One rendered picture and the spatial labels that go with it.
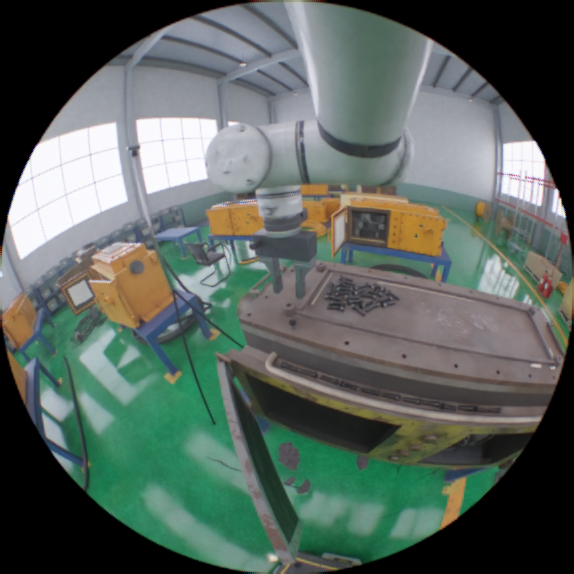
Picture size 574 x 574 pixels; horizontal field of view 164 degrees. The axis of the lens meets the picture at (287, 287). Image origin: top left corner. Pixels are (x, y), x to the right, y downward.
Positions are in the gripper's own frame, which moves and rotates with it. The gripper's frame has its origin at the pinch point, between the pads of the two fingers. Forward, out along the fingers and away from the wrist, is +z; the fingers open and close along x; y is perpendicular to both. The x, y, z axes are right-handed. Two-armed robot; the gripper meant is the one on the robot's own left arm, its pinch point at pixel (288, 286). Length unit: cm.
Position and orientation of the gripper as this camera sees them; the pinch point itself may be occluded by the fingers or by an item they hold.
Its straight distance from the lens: 47.3
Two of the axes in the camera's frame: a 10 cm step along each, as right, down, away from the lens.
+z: 0.9, 8.4, 5.4
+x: 8.8, 1.8, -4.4
